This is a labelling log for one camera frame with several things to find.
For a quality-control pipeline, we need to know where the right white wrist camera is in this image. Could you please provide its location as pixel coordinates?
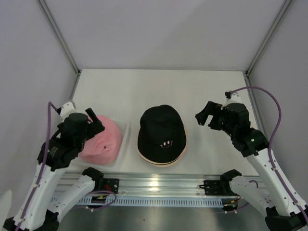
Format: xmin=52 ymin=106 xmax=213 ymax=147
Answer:
xmin=222 ymin=91 xmax=242 ymax=107

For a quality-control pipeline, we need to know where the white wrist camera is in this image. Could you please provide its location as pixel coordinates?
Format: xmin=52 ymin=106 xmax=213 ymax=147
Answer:
xmin=57 ymin=101 xmax=77 ymax=120
xmin=222 ymin=91 xmax=242 ymax=107

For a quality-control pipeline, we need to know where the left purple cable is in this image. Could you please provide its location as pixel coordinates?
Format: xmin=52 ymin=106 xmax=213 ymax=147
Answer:
xmin=14 ymin=101 xmax=61 ymax=231

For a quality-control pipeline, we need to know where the right aluminium frame post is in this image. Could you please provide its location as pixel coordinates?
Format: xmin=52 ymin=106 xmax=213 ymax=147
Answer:
xmin=245 ymin=0 xmax=295 ymax=77

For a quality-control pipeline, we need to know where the black bucket hat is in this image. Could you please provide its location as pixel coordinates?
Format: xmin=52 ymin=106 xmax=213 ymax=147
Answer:
xmin=137 ymin=104 xmax=188 ymax=165

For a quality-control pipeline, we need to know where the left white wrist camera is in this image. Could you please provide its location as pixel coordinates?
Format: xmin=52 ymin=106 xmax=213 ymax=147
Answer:
xmin=57 ymin=101 xmax=77 ymax=120

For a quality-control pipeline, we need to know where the aluminium frame post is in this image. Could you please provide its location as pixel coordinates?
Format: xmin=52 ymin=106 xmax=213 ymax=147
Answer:
xmin=37 ymin=0 xmax=81 ymax=77
xmin=245 ymin=0 xmax=295 ymax=77

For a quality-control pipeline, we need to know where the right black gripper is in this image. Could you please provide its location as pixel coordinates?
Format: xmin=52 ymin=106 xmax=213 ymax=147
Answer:
xmin=195 ymin=101 xmax=236 ymax=137

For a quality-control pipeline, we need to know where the white slotted cable duct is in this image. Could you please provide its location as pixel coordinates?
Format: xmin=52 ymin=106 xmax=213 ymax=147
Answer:
xmin=76 ymin=196 xmax=223 ymax=208

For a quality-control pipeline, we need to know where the pink cap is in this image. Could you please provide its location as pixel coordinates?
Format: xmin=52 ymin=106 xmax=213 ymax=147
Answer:
xmin=78 ymin=115 xmax=122 ymax=165

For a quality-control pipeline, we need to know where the aluminium rail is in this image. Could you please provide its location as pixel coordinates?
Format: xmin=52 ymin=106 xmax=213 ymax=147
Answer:
xmin=104 ymin=172 xmax=219 ymax=197

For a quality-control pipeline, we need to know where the beige cap with script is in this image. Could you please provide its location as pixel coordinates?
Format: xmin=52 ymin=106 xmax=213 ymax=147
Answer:
xmin=137 ymin=129 xmax=188 ymax=167

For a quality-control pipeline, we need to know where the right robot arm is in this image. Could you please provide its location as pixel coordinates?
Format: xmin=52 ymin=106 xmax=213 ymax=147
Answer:
xmin=195 ymin=101 xmax=308 ymax=231

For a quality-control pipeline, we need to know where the left aluminium frame post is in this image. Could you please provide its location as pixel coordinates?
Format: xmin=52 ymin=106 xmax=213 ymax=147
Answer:
xmin=37 ymin=0 xmax=81 ymax=77

